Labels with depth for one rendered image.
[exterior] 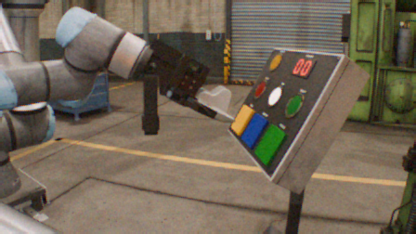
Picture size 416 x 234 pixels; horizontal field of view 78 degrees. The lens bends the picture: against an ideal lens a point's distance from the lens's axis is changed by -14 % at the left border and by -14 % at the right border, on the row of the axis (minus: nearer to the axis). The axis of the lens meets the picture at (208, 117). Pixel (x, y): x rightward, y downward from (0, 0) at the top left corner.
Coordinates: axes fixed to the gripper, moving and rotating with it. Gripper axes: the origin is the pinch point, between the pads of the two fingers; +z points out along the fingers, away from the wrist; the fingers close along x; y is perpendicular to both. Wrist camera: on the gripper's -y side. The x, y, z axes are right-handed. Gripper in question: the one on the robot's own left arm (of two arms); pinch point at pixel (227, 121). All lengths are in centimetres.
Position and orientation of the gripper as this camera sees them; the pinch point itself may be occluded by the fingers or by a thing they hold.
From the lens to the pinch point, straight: 57.7
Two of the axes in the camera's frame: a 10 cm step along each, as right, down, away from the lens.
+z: 8.5, 4.4, 2.8
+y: 4.9, -8.6, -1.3
